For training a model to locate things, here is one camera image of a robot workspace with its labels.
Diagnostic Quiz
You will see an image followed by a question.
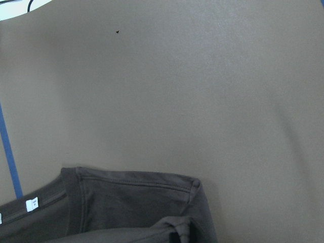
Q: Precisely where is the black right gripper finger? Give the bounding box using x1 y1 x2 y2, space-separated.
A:
169 232 180 243

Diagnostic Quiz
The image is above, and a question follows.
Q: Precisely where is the dark brown t-shirt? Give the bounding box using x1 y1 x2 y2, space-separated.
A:
1 167 218 242

